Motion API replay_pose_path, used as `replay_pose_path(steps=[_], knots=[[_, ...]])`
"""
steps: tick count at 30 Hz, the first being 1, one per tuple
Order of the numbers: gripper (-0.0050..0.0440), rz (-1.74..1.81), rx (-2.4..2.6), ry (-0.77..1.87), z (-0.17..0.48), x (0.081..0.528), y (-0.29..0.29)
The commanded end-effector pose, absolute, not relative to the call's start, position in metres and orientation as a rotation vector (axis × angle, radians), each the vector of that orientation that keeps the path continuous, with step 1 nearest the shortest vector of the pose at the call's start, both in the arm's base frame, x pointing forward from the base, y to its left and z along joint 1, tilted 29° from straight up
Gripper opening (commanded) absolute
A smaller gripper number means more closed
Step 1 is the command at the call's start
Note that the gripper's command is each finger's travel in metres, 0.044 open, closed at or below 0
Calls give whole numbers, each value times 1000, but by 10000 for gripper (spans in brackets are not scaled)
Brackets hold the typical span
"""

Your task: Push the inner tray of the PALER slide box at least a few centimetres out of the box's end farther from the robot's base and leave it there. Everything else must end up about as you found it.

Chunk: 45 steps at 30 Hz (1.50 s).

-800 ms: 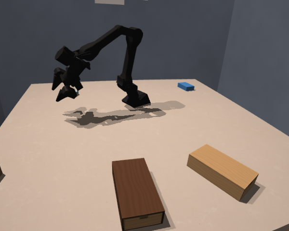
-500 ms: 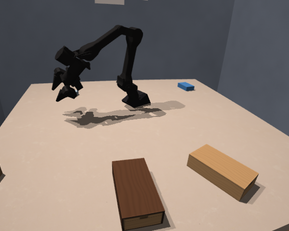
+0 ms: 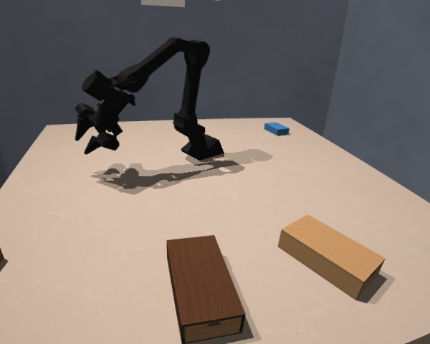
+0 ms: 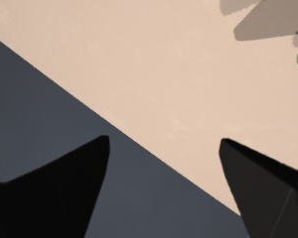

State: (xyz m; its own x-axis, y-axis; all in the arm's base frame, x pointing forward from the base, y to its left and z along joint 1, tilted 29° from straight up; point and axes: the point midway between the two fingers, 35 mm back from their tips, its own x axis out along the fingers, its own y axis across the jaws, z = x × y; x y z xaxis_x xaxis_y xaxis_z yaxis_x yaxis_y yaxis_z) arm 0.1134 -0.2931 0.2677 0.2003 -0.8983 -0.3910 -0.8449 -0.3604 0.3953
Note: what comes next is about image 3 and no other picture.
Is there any blue rectangular block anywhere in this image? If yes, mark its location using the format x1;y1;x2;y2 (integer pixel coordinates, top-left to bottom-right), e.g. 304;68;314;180
264;122;290;135

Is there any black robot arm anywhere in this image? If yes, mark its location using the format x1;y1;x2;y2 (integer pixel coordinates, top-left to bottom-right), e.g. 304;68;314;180
82;37;210;152

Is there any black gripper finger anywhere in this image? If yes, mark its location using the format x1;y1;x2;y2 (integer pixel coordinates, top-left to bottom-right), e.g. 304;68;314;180
75;115;93;141
84;135;101;155

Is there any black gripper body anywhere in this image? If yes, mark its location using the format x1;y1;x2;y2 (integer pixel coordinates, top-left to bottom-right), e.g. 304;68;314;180
75;103;120;151

